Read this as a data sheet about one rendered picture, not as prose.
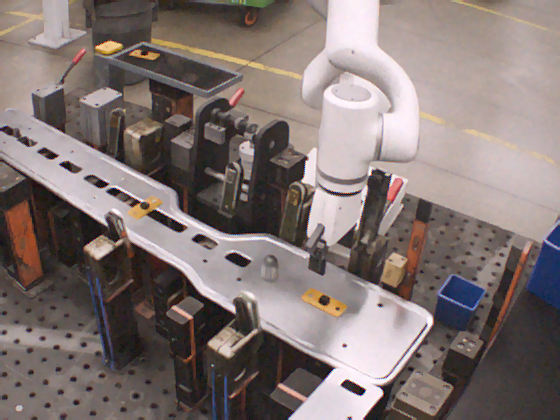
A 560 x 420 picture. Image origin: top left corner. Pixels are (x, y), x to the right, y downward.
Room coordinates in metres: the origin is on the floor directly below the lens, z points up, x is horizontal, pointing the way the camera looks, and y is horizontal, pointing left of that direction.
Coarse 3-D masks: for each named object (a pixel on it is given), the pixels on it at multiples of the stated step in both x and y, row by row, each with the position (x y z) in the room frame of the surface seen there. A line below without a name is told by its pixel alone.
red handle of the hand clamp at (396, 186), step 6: (396, 180) 1.11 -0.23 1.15; (402, 180) 1.12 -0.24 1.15; (390, 186) 1.11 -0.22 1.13; (396, 186) 1.10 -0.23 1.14; (402, 186) 1.11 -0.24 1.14; (390, 192) 1.09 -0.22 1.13; (396, 192) 1.09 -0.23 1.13; (390, 198) 1.08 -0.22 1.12; (390, 204) 1.08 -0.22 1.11; (384, 210) 1.06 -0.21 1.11; (384, 216) 1.06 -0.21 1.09; (366, 234) 1.02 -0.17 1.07; (360, 240) 1.02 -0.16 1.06; (366, 240) 1.01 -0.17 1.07
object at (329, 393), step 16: (336, 368) 0.74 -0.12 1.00; (320, 384) 0.70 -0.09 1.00; (336, 384) 0.70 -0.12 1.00; (368, 384) 0.70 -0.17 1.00; (320, 400) 0.66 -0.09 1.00; (336, 400) 0.67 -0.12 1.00; (352, 400) 0.67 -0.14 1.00; (368, 400) 0.67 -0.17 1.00; (304, 416) 0.63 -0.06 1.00; (320, 416) 0.63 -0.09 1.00; (336, 416) 0.63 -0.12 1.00; (352, 416) 0.63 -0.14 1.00
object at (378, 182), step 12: (372, 180) 1.01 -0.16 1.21; (384, 180) 1.02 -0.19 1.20; (372, 192) 1.04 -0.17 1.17; (384, 192) 1.02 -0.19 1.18; (372, 204) 1.03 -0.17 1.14; (384, 204) 1.02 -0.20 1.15; (372, 216) 1.02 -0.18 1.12; (360, 228) 1.02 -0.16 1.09; (372, 228) 1.01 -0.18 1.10; (372, 240) 1.00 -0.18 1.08
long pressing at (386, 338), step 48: (0, 144) 1.39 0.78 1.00; (48, 144) 1.40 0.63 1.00; (96, 192) 1.20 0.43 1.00; (144, 192) 1.21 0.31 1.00; (144, 240) 1.05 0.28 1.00; (192, 240) 1.06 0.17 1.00; (240, 240) 1.07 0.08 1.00; (240, 288) 0.93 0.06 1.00; (288, 288) 0.94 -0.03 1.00; (336, 288) 0.94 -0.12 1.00; (288, 336) 0.81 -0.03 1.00; (336, 336) 0.82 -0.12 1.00; (384, 336) 0.82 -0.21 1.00; (384, 384) 0.71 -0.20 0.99
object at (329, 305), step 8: (312, 288) 0.94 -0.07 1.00; (304, 296) 0.91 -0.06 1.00; (312, 296) 0.91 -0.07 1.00; (320, 296) 0.91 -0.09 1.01; (328, 296) 0.91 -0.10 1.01; (312, 304) 0.89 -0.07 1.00; (320, 304) 0.89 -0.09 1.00; (328, 304) 0.90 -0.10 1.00; (336, 304) 0.90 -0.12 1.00; (344, 304) 0.90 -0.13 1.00; (328, 312) 0.88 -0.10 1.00; (336, 312) 0.88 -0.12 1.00
